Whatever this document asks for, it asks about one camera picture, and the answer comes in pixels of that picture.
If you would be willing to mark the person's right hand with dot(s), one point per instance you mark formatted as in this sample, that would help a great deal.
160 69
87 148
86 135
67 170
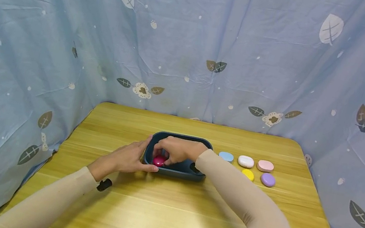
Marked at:
181 149

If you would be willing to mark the person's left index finger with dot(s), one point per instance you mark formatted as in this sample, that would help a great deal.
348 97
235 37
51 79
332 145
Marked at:
149 168

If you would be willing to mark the person's right forearm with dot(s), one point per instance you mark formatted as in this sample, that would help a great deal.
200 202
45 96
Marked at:
246 207

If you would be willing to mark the dark blue rectangular tray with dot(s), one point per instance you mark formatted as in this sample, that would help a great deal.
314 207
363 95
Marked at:
182 172

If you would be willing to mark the pink oval pebble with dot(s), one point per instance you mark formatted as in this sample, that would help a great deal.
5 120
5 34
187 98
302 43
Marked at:
265 166

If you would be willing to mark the yellow oval pebble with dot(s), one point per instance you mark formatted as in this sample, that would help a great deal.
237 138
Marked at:
248 174

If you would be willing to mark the person's left hand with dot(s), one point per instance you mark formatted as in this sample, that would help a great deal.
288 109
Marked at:
123 159

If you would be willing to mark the magenta round pebble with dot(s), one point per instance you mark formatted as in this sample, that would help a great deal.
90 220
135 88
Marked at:
158 161

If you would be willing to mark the person's right fingers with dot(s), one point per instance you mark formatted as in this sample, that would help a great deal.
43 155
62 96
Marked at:
165 151

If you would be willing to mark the person's left forearm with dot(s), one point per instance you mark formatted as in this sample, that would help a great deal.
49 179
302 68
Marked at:
49 204

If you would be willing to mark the light blue oval pebble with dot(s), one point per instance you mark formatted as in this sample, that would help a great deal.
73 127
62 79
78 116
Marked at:
226 156

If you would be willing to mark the white oval pebble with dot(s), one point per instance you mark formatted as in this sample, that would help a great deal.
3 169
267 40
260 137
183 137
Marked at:
246 161

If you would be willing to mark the purple oval pebble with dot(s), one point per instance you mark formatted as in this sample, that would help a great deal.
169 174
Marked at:
268 180

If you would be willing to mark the black wrist band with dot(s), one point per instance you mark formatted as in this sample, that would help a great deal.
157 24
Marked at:
195 168
104 185

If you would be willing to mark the person's left thumb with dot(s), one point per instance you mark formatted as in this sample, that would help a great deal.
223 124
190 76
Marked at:
143 143

